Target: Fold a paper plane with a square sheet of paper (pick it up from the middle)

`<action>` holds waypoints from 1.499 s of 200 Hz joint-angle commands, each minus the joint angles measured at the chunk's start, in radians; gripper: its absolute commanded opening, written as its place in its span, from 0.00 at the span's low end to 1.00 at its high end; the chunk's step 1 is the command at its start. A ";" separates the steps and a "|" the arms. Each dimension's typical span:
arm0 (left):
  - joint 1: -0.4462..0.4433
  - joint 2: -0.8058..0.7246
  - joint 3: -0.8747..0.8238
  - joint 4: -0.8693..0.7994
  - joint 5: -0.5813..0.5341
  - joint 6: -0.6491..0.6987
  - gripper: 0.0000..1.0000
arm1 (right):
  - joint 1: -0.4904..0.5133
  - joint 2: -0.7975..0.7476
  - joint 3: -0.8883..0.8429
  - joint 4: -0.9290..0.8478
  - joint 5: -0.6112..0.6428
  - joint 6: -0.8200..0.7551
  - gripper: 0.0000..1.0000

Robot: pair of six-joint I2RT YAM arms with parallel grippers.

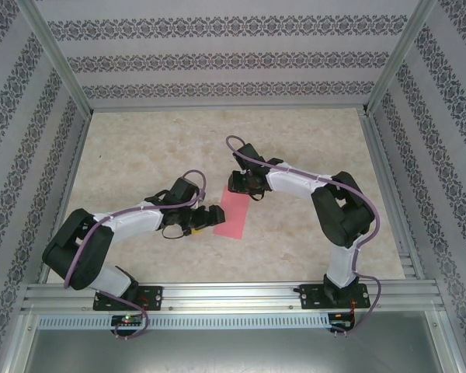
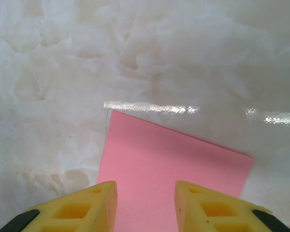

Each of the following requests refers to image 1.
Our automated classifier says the pink paper sheet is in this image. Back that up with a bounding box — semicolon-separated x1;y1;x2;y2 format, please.
212;186;251;239

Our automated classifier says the grey sheet metal tray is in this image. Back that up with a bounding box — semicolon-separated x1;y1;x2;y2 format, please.
15;329;463;373

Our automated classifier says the left gripper thin black cable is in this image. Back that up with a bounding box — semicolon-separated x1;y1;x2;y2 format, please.
161;227;188;240

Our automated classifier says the long aluminium mounting rail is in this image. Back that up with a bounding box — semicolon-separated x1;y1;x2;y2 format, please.
21;281;446;314

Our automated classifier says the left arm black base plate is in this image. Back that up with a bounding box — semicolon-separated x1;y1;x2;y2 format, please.
92;286;164;312

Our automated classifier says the aluminium frame cross rail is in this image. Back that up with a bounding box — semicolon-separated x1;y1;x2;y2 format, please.
87;103;370;114

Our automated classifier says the slotted grey cable duct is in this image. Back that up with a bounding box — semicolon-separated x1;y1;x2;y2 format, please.
37;313;331;330

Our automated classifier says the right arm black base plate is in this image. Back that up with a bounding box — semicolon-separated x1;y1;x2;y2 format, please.
299;283;372;311

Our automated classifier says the aluminium table side rail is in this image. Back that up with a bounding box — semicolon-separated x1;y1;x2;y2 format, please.
359;110;426;281
37;112;94;284

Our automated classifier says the slanted aluminium frame post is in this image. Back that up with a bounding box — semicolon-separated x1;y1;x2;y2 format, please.
363;0;440;116
17;0;93;116

